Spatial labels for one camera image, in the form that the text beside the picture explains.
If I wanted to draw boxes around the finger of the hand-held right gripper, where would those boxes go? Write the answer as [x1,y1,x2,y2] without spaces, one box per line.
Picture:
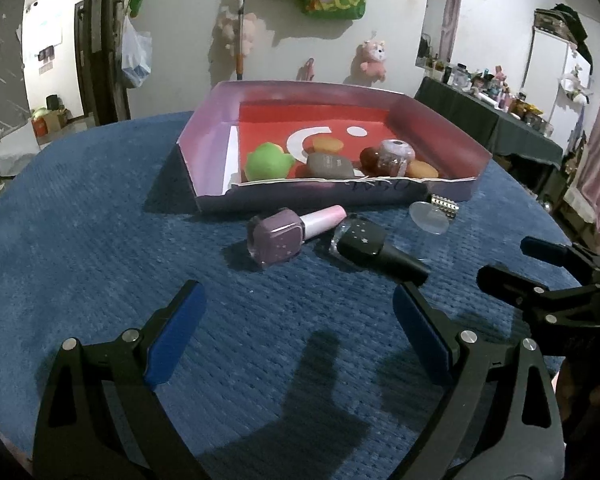
[476,265,600,328]
[521,236,600,286]

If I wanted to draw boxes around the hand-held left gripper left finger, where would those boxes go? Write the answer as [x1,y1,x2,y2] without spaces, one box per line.
[32,280,207,480]

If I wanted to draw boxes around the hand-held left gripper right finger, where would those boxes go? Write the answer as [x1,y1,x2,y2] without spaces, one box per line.
[392,281,566,480]

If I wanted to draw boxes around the clear plastic cup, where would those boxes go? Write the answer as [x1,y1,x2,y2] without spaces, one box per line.
[409,201,451,235]

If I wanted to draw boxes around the black nail polish bottle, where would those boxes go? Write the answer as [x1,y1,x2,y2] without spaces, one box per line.
[330,214,430,285]

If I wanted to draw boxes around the purple nail polish bottle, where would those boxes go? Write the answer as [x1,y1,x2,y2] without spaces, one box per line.
[246,204,347,267]

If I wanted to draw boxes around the orange half-round block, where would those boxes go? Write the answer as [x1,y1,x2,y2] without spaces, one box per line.
[311,136,345,155]
[405,160,440,180]

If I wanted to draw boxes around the dark red jar silver lid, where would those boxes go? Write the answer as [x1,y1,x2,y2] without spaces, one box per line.
[359,139,415,177]

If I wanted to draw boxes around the brown rounded case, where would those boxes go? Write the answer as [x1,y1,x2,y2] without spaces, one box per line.
[306,152,356,179]

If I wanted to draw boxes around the purple cardboard box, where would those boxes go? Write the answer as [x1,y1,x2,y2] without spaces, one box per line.
[172,80,493,214]

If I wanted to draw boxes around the blue fleece blanket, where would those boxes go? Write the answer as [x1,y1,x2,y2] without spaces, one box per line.
[0,110,576,480]

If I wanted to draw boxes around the table with dark green cloth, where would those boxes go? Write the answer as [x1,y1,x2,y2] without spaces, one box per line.
[414,76,565,196]

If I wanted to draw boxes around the clutter of bottles and jars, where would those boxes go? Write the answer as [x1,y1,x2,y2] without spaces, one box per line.
[422,55,556,136]

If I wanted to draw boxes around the white cabinet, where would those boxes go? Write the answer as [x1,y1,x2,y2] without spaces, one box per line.
[527,25,596,146]

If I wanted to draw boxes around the dark bags on cabinet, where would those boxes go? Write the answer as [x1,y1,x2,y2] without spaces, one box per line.
[534,4,593,61]

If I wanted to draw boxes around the clear plastic bag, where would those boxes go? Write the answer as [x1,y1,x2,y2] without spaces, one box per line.
[121,17,153,90]

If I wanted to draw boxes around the dark wooden door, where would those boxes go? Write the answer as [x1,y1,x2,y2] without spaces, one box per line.
[82,0,131,123]

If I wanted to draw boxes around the star-printed curtain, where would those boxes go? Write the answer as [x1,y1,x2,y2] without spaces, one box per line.
[0,0,31,196]

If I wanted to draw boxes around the orange-tipped stick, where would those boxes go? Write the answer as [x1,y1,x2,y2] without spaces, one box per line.
[235,0,246,81]

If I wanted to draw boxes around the pale pink plush toy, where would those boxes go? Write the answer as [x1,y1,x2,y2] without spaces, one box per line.
[216,7,258,56]

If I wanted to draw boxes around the wall mirror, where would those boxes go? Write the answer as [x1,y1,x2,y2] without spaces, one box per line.
[416,0,465,78]

